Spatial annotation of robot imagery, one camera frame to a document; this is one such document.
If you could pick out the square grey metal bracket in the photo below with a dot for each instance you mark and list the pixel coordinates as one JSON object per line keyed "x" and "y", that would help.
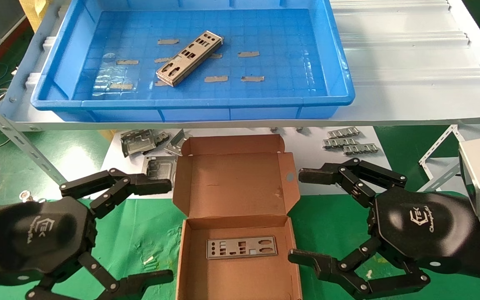
{"x": 158, "y": 164}

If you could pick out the grey slotted angle shelf post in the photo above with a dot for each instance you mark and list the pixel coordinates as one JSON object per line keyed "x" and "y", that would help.
{"x": 15, "y": 135}

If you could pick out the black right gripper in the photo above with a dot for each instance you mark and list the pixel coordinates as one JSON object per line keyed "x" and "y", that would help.
{"x": 423, "y": 229}

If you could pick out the small grey metal bracket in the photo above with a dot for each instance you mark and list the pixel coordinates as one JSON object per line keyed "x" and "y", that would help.
{"x": 163, "y": 136}

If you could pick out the bent grey sheet metal bracket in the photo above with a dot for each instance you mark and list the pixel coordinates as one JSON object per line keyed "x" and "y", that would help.
{"x": 138, "y": 141}

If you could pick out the brown cardboard box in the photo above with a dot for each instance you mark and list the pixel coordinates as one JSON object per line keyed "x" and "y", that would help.
{"x": 231, "y": 183}

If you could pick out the blue plastic tray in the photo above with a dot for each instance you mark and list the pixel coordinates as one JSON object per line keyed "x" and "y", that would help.
{"x": 265, "y": 33}

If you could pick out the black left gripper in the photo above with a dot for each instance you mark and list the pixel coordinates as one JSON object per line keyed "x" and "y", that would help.
{"x": 36, "y": 237}

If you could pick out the angled grey metal bracket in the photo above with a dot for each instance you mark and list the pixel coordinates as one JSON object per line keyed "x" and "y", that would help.
{"x": 176, "y": 142}

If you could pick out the white metal frame rack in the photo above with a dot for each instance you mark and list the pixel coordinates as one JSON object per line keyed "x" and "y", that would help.
{"x": 438, "y": 152}

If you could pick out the perforated grey metal strip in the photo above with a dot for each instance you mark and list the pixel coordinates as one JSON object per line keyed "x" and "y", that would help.
{"x": 361, "y": 148}
{"x": 340, "y": 142}
{"x": 343, "y": 132}

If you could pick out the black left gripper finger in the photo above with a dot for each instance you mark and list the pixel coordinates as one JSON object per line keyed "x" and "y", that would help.
{"x": 148, "y": 186}

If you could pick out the brown tape strip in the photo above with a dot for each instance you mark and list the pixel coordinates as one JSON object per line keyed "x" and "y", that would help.
{"x": 248, "y": 54}
{"x": 161, "y": 83}
{"x": 161, "y": 60}
{"x": 127, "y": 62}
{"x": 216, "y": 56}
{"x": 168, "y": 41}
{"x": 252, "y": 78}
{"x": 121, "y": 86}
{"x": 216, "y": 78}

